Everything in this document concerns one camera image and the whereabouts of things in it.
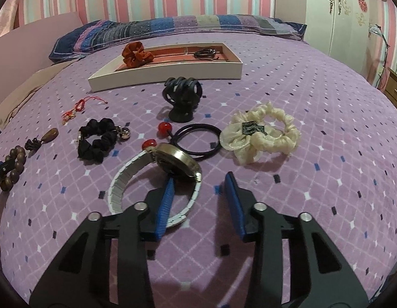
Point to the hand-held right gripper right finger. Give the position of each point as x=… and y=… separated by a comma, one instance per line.
x=235, y=205

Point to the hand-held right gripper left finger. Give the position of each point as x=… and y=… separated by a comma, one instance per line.
x=165, y=205

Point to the gold watch with white band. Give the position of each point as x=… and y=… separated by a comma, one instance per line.
x=176, y=163

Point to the brown pendant with black tassel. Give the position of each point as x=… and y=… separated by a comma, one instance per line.
x=51, y=134

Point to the cream scrunchie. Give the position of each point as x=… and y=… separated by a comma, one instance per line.
x=282, y=138

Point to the black hair claw clip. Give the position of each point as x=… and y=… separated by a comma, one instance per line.
x=182, y=99

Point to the white tray with brick lining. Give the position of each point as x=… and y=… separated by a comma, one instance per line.
x=173, y=77

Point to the beige cloth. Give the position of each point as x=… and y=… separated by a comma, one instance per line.
x=19, y=96

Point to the black scrunchie with silver bead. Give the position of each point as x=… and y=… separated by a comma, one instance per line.
x=99, y=144

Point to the pink cushion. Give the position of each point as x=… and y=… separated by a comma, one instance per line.
x=25, y=48

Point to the orange scrunchie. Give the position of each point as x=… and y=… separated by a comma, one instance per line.
x=134, y=56

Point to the pink curtain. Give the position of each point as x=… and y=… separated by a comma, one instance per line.
x=6, y=16

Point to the striped patchwork pillow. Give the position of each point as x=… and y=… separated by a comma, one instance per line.
x=153, y=27

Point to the wooden nightstand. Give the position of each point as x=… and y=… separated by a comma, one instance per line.
x=395, y=86

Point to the white wardrobe with flower decals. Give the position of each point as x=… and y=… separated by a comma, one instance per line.
x=339, y=22

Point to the desk lamp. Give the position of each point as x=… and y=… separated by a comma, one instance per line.
x=374, y=30

